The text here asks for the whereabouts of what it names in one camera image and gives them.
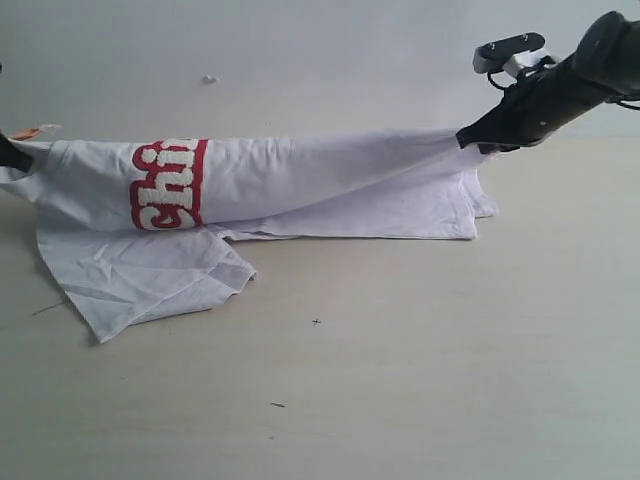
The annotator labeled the orange size tag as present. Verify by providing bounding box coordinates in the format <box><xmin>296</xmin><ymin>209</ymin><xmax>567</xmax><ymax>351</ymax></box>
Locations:
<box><xmin>10</xmin><ymin>127</ymin><xmax>41</xmax><ymax>141</ymax></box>

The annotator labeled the white t-shirt red print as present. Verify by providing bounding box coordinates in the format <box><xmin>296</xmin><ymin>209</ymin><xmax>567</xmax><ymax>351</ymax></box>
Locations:
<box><xmin>1</xmin><ymin>130</ymin><xmax>497</xmax><ymax>342</ymax></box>

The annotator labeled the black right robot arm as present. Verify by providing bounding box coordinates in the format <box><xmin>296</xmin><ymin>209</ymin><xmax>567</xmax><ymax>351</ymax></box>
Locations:
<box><xmin>456</xmin><ymin>11</ymin><xmax>639</xmax><ymax>154</ymax></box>

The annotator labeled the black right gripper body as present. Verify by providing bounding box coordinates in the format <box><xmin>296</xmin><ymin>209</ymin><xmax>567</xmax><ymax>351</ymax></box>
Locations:
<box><xmin>456</xmin><ymin>59</ymin><xmax>613</xmax><ymax>153</ymax></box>

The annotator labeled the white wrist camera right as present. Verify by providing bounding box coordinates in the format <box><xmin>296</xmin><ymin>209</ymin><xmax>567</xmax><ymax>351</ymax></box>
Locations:
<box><xmin>472</xmin><ymin>32</ymin><xmax>559</xmax><ymax>78</ymax></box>

